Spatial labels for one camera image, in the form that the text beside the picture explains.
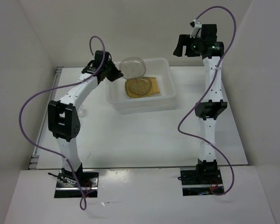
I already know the clear glass plate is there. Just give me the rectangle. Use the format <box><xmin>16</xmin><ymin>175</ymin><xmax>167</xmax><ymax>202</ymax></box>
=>
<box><xmin>125</xmin><ymin>77</ymin><xmax>152</xmax><ymax>98</ymax></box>
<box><xmin>119</xmin><ymin>56</ymin><xmax>147</xmax><ymax>80</ymax></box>

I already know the bamboo woven tray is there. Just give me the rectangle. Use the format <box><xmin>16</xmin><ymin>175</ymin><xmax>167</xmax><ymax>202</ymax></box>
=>
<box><xmin>127</xmin><ymin>77</ymin><xmax>160</xmax><ymax>98</ymax></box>

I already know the rear small clear glass cup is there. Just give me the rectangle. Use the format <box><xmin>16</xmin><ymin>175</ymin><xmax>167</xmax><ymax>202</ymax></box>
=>
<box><xmin>77</xmin><ymin>105</ymin><xmax>86</xmax><ymax>118</ymax></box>

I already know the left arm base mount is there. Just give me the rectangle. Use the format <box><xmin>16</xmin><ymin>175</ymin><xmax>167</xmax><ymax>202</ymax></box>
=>
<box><xmin>48</xmin><ymin>171</ymin><xmax>99</xmax><ymax>198</ymax></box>

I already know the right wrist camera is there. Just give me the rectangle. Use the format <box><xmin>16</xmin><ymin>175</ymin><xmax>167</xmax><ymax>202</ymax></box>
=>
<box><xmin>190</xmin><ymin>20</ymin><xmax>202</xmax><ymax>38</ymax></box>

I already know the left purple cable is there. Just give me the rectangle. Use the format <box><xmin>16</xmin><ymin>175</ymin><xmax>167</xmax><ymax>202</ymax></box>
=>
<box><xmin>19</xmin><ymin>36</ymin><xmax>108</xmax><ymax>210</ymax></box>

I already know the purple cable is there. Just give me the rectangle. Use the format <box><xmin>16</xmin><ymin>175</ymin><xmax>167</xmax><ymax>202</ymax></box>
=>
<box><xmin>178</xmin><ymin>6</ymin><xmax>237</xmax><ymax>196</ymax></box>
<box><xmin>19</xmin><ymin>36</ymin><xmax>108</xmax><ymax>210</ymax></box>

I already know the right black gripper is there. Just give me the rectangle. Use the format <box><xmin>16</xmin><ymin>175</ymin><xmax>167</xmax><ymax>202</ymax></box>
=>
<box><xmin>172</xmin><ymin>34</ymin><xmax>203</xmax><ymax>56</ymax></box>

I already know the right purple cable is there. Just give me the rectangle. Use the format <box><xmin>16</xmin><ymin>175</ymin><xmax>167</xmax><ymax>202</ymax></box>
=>
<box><xmin>178</xmin><ymin>6</ymin><xmax>237</xmax><ymax>196</ymax></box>

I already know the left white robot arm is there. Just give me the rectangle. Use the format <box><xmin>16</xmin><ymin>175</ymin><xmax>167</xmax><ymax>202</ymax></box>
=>
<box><xmin>48</xmin><ymin>50</ymin><xmax>123</xmax><ymax>187</ymax></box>

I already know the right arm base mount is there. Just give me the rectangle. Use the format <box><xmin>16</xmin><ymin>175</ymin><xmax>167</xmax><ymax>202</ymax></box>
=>
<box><xmin>177</xmin><ymin>168</ymin><xmax>224</xmax><ymax>196</ymax></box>

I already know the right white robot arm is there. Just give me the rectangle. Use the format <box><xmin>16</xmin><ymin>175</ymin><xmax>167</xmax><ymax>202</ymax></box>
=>
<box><xmin>173</xmin><ymin>21</ymin><xmax>227</xmax><ymax>183</ymax></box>

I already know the aluminium table rail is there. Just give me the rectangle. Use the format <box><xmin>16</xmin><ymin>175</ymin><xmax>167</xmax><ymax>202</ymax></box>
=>
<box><xmin>28</xmin><ymin>66</ymin><xmax>64</xmax><ymax>170</ymax></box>

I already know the white plastic bin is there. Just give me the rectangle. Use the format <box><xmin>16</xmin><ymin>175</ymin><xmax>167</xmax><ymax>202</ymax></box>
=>
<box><xmin>106</xmin><ymin>58</ymin><xmax>178</xmax><ymax>114</ymax></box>

